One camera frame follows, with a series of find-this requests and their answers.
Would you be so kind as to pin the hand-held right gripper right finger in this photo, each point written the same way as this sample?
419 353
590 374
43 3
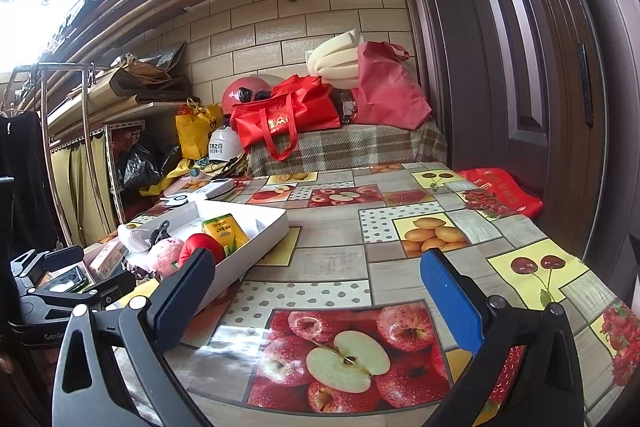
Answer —
450 302

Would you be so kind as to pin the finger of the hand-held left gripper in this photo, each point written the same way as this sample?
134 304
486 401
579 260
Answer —
65 257
100 289

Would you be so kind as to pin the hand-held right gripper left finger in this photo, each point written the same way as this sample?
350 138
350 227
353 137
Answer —
185 294

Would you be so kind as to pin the beige tissue packet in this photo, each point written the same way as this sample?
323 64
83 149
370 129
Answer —
107 257

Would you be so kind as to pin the pink plush ball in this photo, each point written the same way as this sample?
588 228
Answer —
167 252

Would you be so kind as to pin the red apple plush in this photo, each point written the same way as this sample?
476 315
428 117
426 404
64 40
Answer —
202 247

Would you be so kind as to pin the white plastic bag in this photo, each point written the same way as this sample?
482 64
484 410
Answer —
132 237

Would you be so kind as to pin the black scrunchie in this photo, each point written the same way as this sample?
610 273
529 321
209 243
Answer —
159 232

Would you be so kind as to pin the yellow tissue pack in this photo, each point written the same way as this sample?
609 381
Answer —
225 232

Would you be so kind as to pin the white cardboard box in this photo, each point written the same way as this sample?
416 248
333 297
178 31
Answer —
265 219

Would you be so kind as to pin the shelf with yellow curtain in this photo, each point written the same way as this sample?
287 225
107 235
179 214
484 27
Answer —
90 177

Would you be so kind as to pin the white round device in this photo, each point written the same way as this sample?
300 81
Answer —
177 199

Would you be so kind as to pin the black garment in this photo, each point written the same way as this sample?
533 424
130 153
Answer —
20 172

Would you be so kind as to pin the white power bank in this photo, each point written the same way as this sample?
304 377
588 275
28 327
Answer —
215 191

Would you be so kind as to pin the yellow cloth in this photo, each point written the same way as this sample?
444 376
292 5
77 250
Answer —
170 179

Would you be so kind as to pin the flat red printed bag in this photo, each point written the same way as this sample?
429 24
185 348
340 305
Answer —
505 197

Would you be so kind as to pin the black plastic bag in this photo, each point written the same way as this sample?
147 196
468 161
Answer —
140 164

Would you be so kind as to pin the fruit print tablecloth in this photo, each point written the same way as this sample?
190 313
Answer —
330 227

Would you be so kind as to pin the metal clothes rack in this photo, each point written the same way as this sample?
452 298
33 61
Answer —
44 107

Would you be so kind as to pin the white helmet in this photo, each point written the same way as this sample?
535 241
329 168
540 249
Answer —
222 144

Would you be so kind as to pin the yellow shopping bag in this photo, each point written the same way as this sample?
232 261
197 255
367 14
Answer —
195 127

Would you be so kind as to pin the stack of cardboard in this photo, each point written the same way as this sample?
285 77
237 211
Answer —
140 77

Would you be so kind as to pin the shiny red tote bag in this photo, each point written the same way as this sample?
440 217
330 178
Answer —
285 117

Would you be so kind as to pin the pink helmet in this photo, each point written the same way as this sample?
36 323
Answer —
240 94

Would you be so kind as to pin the red paper bag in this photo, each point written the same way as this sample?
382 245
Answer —
385 87

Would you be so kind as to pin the brown panelled door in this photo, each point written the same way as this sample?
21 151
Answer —
515 57

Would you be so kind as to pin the cream foam roll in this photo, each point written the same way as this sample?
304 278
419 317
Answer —
335 62

